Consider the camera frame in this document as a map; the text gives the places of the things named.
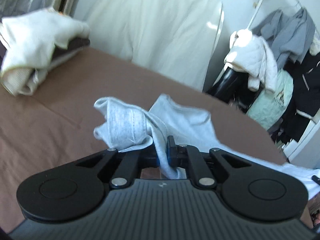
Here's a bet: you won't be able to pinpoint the light grey snoopy shirt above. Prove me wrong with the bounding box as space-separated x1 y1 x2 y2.
93 94 319 199

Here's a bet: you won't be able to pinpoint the black hanging clothes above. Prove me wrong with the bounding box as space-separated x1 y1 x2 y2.
271 53 319 144

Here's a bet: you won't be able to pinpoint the black glossy bag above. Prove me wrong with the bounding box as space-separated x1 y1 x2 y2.
206 67 263 113

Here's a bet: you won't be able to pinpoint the mint green tote bag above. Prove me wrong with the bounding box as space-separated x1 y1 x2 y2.
246 69 293 130

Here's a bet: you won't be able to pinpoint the white quilted jacket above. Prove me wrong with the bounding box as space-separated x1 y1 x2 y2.
224 29 278 93

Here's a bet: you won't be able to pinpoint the dark brown folded garment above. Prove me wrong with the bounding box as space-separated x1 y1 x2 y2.
52 37 91 62

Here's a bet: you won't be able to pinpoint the cream knit garment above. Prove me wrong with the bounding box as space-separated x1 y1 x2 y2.
1 8 90 95

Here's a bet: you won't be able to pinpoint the grey hanging hoodie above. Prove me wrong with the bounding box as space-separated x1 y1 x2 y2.
252 8 316 69

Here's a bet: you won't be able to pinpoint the white coat rack pole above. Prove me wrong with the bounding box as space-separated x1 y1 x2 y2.
247 0 264 30

